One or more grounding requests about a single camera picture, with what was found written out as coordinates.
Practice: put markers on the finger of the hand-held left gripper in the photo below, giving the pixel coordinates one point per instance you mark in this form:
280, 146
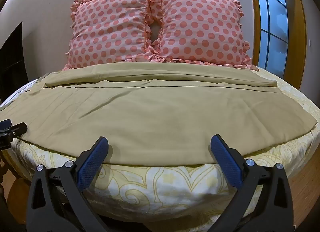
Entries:
17, 129

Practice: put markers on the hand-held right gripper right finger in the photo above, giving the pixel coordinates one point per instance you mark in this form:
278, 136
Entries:
227, 160

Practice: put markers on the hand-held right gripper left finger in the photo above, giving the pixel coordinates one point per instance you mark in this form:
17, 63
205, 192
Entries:
93, 160

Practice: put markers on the tan bed sheet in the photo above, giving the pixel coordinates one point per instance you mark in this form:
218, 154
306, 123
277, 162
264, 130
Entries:
160, 119

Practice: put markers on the dark cabinet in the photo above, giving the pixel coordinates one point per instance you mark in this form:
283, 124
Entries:
12, 66

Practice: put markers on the bed with yellow floral sheet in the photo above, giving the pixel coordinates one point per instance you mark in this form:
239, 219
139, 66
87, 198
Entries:
162, 187

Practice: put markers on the pink polka dot pillow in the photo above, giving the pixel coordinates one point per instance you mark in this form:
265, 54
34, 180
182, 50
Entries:
200, 25
110, 28

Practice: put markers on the window with wooden frame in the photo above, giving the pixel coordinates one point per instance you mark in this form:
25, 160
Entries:
273, 9

